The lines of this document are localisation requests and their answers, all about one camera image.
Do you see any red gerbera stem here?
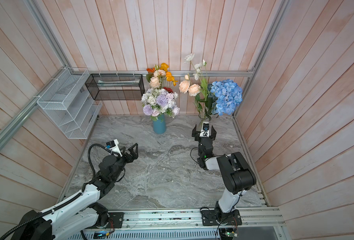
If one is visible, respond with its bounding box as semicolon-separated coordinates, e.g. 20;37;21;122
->
164;87;174;93

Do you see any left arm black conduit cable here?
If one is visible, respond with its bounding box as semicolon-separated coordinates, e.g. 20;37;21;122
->
0;143;112;240

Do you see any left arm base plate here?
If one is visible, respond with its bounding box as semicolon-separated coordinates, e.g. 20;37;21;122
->
87;212;125;230

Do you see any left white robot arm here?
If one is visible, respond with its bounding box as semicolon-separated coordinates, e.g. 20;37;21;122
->
1;140;139;240

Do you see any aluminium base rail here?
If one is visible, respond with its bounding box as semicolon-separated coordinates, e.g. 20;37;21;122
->
66;207;291;240

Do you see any peach rose spray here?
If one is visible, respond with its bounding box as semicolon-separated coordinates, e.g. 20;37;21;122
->
147;65;163;89

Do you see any lilac pompom flower spray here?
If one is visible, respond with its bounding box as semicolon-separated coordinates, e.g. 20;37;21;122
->
141;88;170;117

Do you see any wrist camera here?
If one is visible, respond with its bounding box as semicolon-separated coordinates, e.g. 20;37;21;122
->
106;139;122;157
199;122;210;138

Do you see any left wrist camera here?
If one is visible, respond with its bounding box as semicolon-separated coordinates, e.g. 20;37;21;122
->
106;139;122;157

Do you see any cream rose spray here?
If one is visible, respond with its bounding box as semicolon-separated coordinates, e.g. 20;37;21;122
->
179;74;208;121

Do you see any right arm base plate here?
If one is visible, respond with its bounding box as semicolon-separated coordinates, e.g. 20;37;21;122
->
199;207;242;227

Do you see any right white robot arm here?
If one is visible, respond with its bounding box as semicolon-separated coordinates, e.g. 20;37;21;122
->
192;122;257;215

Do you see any clear glass vase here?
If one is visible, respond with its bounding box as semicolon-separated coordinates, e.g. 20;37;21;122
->
197;112;211;129

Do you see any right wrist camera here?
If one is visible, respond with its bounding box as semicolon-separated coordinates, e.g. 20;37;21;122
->
199;122;210;138

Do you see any blue hydrangea stem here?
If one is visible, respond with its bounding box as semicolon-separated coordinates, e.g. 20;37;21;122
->
209;79;243;116

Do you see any white wire shelf rack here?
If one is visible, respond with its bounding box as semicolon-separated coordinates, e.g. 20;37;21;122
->
37;68;102;140

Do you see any black mesh wall basket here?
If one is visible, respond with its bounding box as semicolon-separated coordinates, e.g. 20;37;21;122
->
85;74;145;101

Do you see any teal ceramic vase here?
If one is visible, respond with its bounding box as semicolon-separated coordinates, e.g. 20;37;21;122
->
152;114;167;135

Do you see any yellow poppy spray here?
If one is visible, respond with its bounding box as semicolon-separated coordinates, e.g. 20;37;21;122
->
158;63;178;88

